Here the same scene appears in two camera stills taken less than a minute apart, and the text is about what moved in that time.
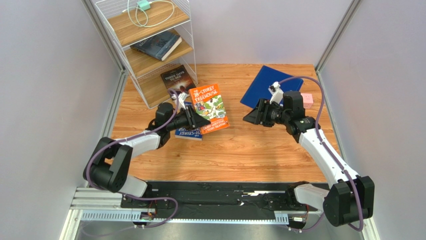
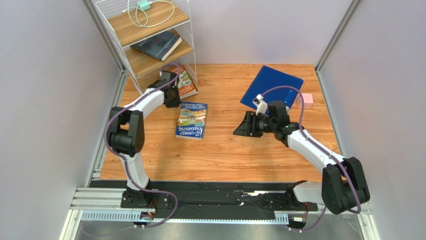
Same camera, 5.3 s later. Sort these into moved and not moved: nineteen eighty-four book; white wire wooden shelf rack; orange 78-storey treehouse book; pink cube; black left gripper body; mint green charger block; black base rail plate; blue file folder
Moved: orange 78-storey treehouse book; black left gripper body
Not moved: nineteen eighty-four book; black base rail plate; mint green charger block; blue file folder; white wire wooden shelf rack; pink cube
